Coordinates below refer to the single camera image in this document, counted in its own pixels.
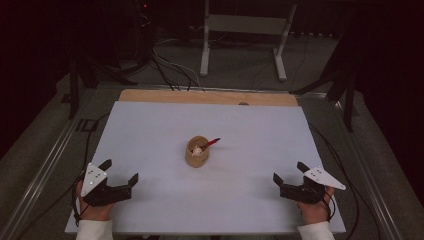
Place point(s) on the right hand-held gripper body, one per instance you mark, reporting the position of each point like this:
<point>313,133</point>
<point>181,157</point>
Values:
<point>300,193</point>

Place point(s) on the white metal stand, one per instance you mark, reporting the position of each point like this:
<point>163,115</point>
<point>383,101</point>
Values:
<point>246,24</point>

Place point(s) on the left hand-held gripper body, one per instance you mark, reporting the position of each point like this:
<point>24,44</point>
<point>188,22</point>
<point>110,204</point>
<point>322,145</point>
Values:
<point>105,196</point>

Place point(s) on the white board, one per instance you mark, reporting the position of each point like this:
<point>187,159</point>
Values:
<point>150,133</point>

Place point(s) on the person's right hand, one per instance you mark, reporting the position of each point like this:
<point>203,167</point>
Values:
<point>313,213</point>

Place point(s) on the round wooden cup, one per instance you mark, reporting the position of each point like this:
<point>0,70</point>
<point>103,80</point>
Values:
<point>196,161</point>

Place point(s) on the metal floor rail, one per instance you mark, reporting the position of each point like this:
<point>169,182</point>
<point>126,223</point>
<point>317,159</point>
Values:
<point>366,180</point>
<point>43,170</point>

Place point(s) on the red pen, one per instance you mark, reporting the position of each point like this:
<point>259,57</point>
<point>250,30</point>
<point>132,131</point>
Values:
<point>211,142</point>

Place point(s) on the person's left hand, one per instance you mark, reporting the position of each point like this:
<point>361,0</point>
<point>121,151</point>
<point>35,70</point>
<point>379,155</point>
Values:
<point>96,212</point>

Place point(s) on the black tripod stand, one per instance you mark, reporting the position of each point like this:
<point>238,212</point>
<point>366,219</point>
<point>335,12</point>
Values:
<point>349,100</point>
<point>74,86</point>

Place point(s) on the crumpled white paper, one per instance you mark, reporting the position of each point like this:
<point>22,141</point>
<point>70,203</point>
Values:
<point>197,151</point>

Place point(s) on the dark equipment rack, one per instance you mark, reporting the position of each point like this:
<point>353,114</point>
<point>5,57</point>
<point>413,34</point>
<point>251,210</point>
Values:
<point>145,30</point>

